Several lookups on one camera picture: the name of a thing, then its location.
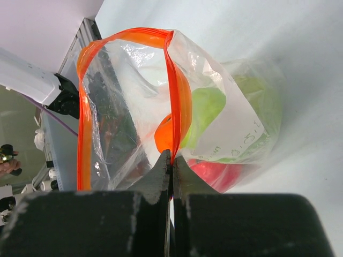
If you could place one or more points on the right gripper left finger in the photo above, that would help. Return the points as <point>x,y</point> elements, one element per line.
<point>132,222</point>

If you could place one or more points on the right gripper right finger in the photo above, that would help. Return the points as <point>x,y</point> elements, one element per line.
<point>208,223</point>

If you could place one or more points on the red apple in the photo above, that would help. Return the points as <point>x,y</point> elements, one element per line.
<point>219,176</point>

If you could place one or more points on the orange fruit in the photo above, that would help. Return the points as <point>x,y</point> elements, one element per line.
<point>164,134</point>

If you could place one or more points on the clear zip top bag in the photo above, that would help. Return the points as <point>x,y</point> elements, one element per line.
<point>128,83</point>

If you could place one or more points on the green cabbage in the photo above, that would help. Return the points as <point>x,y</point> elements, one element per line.
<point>247,128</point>

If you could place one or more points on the green apple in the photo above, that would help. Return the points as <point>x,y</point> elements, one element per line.
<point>207,103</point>

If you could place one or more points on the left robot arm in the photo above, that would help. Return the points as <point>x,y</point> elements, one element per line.
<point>52,90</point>

